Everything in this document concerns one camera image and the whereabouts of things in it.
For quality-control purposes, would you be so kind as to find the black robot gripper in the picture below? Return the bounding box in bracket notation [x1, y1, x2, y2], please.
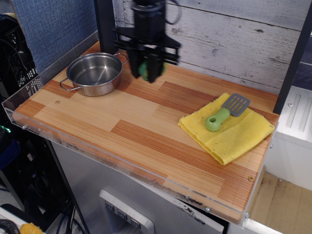
[114, 0, 181, 83]

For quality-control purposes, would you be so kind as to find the green yellow toy vegetable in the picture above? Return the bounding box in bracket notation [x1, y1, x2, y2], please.
[138, 59, 168, 81]

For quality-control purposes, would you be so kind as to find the yellow folded napkin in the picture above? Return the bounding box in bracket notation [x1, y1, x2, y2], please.
[178, 93, 274, 165]

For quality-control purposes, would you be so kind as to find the stainless steel pot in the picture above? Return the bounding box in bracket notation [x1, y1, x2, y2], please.
[59, 52, 128, 97]

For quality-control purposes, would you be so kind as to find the clear acrylic table guard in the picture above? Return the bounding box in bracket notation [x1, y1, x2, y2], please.
[1, 31, 273, 229]

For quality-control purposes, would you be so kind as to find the blue fabric panel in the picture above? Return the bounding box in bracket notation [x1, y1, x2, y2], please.
[11, 0, 98, 74]

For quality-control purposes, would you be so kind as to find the black plastic crate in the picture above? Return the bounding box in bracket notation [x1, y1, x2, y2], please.
[0, 14, 42, 96]

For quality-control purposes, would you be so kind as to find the silver cabinet with dispenser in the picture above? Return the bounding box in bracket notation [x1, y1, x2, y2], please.
[51, 142, 228, 234]

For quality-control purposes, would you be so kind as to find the white appliance at right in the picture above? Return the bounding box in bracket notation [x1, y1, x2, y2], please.
[264, 86, 312, 190]

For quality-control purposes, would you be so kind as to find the black vertical post left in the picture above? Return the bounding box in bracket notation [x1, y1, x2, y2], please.
[94, 0, 117, 54]

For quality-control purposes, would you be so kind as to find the black vertical post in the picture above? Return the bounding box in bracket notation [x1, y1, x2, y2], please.
[94, 0, 117, 54]
[273, 3, 312, 114]

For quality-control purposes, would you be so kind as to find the green handled grey spatula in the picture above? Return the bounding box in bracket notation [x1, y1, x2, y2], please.
[205, 93, 251, 132]

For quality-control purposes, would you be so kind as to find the black vertical post right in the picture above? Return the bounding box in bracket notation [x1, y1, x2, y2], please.
[273, 3, 312, 114]

